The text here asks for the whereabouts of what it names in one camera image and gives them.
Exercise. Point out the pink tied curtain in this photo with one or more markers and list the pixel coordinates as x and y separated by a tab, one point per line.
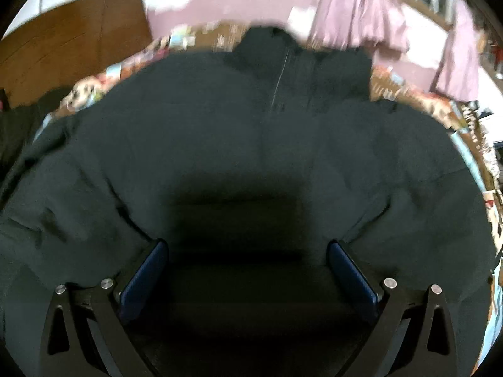
458	59
357	8

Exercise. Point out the black jacket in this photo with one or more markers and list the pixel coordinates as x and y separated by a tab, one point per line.
235	145

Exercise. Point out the brown wooden wardrobe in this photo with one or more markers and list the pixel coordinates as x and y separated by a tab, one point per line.
59	47

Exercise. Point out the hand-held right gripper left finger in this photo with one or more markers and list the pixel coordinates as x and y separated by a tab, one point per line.
143	279

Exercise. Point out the dark cloth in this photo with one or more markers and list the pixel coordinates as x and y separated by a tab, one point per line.
15	129

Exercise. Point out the printed brown blanket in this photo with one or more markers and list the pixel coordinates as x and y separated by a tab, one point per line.
397	84

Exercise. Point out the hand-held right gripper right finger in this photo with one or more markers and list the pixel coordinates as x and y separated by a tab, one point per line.
351	279

